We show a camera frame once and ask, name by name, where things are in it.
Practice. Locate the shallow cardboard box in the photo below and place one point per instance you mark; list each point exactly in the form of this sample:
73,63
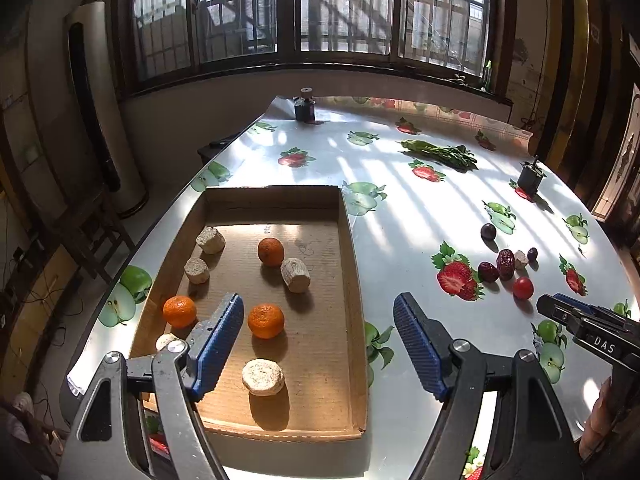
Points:
310,360

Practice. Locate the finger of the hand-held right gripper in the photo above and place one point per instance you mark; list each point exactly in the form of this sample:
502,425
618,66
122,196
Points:
552,307
575,301

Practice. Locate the wooden glass panel door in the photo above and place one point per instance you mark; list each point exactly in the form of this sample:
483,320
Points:
622,160

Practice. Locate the dried red date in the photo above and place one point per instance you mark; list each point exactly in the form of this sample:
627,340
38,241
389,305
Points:
505,262
532,254
487,271

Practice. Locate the fruit print tablecloth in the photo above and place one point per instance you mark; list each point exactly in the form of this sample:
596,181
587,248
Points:
410,210

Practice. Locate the dark framed window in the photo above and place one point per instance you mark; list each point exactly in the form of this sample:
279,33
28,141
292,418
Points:
287,10

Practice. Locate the long beige cake roll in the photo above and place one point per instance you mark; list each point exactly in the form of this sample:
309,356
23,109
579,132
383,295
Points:
295,275

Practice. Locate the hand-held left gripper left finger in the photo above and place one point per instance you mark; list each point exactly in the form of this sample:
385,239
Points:
220,345

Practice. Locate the dark purple passion fruit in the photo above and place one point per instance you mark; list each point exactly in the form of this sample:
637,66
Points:
488,231

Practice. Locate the wooden chair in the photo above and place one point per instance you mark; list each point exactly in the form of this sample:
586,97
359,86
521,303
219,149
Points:
95,230

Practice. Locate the orange mandarin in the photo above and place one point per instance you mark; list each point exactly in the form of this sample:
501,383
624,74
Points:
265,320
179,311
270,251

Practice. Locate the person's right hand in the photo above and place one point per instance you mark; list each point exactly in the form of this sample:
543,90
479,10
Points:
600,420

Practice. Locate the green leafy vegetable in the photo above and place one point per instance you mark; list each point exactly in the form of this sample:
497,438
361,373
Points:
440,152

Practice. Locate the white standing air conditioner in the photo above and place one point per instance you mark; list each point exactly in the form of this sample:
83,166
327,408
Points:
117,85

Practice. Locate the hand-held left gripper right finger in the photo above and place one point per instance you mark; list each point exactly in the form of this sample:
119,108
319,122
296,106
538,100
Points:
417,350

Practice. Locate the dark side table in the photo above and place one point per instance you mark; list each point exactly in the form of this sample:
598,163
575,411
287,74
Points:
215,150

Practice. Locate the red cherry tomato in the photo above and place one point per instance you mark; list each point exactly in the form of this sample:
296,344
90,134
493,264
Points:
523,287

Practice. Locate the green bottle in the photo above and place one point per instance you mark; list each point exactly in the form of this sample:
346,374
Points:
487,75

